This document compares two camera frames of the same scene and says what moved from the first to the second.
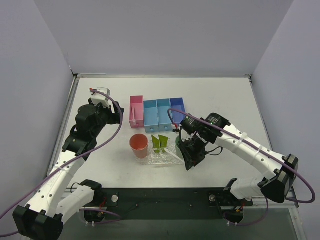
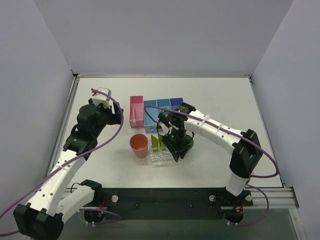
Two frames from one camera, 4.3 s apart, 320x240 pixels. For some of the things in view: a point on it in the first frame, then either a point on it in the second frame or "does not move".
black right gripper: (194, 149) → (180, 142)
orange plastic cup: (139, 144) does not move
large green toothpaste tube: (156, 144) does not move
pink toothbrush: (134, 119) does not move
